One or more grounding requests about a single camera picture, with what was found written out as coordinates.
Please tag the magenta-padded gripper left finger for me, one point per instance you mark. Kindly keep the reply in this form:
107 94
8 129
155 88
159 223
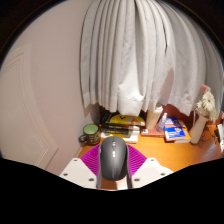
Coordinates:
78 171

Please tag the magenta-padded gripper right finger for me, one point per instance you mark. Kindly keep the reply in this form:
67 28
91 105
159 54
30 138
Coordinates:
150 170

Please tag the dark grey computer mouse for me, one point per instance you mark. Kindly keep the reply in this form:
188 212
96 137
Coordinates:
114 158

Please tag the white and yellow book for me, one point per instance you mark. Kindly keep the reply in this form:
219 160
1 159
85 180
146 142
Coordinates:
131 138

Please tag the red-brown book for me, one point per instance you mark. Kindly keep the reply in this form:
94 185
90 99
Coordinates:
148 132

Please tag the dark mug with green inside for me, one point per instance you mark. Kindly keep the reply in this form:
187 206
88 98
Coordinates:
90 134

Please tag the orange book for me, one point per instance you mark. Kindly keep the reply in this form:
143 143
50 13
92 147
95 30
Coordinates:
187 135

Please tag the cream tumbler with lid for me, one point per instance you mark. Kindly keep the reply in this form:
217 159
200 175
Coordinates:
153 116

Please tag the yellow and black book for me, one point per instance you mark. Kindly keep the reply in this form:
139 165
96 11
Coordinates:
128 120

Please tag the white pitcher vase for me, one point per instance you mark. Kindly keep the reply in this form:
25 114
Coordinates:
197 130

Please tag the white flat device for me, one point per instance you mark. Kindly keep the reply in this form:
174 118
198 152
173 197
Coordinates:
221 136

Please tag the white panelled door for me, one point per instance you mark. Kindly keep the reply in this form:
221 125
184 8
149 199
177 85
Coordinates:
20 116

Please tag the white flower bouquet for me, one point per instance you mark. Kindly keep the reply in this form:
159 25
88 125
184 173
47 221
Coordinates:
207 101

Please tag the white pleated curtain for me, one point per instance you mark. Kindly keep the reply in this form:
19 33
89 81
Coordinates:
133 50

